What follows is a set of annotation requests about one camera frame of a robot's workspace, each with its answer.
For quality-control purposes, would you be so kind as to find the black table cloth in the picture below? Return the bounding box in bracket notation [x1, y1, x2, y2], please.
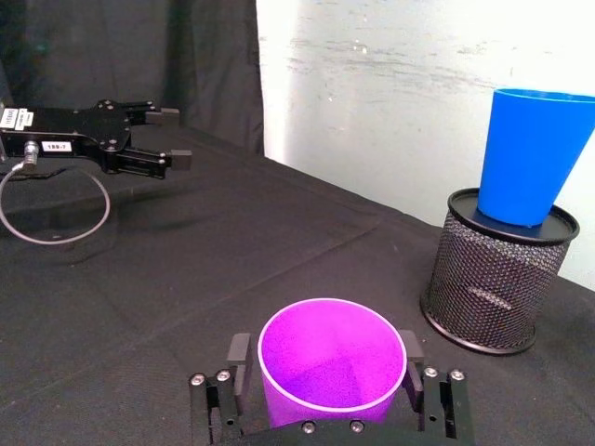
[0, 124, 595, 446]

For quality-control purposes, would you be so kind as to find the black mesh pen holder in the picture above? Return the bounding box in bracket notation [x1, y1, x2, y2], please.
[419, 187, 581, 357]

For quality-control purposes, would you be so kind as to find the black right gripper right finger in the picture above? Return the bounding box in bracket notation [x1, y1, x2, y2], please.
[398, 329, 476, 446]

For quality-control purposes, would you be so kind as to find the thin cable with silver plug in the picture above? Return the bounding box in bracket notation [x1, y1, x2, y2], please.
[0, 140, 112, 246]

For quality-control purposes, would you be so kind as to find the black hanging curtain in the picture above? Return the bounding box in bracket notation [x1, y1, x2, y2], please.
[0, 0, 266, 157]

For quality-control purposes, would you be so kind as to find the purple plastic cup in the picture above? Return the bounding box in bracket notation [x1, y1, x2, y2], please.
[257, 297, 409, 429]

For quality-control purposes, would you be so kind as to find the blue plastic cup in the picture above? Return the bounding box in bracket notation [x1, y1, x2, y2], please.
[477, 87, 595, 228]

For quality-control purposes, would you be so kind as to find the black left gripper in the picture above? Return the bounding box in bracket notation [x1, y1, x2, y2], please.
[0, 98, 193, 181]

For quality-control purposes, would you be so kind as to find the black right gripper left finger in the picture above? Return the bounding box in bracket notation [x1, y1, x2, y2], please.
[188, 333, 254, 446]

